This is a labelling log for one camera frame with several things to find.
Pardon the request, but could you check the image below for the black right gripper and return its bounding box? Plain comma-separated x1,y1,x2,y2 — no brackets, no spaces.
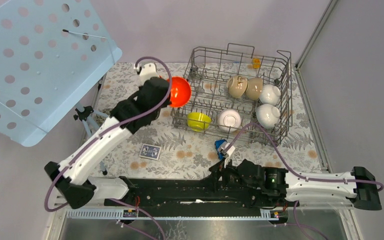
198,155,259,194

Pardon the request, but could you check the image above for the yellow bowl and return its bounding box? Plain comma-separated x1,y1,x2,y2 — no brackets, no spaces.
187,112,212,132

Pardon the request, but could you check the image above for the beige bowl with leaf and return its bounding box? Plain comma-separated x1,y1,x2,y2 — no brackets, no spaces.
226,75,248,99

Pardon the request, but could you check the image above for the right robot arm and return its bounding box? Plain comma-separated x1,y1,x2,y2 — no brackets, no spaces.
207,159,382,211

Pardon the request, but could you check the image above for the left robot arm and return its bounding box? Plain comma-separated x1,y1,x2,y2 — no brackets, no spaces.
44,76,173,209

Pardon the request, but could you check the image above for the yellow clip on rack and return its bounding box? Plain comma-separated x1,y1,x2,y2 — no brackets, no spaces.
251,58,261,69

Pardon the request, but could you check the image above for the blue toy car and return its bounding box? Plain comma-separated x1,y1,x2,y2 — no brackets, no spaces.
214,139,227,161

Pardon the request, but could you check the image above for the white bowl upside down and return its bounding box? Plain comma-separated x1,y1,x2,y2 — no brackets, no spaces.
217,109,242,133

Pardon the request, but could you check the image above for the blue playing card box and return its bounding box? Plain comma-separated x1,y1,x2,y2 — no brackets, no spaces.
139,144,161,161

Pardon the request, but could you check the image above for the speckled stone coaster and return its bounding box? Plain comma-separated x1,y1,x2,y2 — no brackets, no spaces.
93,108,118,129

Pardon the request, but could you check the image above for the white bowl front right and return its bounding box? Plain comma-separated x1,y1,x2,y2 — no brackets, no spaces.
255,104,281,129

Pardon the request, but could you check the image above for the floral tablecloth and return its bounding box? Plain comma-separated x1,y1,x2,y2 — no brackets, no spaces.
92,74,327,179

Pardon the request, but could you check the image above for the light blue tripod stand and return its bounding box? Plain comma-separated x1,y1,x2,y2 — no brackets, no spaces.
73,105,113,176

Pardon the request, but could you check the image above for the white bowl back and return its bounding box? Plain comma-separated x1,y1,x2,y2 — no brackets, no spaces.
259,84,281,106

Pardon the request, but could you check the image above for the plain beige bowl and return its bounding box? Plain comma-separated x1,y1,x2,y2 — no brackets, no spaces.
245,77,264,101

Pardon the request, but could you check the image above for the light blue perforated board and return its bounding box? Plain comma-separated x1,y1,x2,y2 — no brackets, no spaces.
0,0,123,147

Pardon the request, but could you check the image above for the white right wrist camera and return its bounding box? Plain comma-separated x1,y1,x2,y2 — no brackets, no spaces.
219,142,236,168

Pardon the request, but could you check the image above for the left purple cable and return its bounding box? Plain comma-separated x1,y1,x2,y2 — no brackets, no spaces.
43,56,174,213

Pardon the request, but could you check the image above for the purple cable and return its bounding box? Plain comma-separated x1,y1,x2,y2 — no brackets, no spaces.
43,56,174,213
223,121,384,193

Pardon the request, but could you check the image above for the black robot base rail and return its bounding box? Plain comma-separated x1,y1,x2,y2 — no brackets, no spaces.
104,176,292,218

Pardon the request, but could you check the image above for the grey wire dish rack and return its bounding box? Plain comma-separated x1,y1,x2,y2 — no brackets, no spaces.
171,43,293,145

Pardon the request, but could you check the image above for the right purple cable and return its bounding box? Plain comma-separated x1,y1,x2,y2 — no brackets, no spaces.
223,121,384,193

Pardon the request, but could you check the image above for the aluminium frame post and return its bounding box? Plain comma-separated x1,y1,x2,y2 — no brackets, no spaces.
295,0,340,70

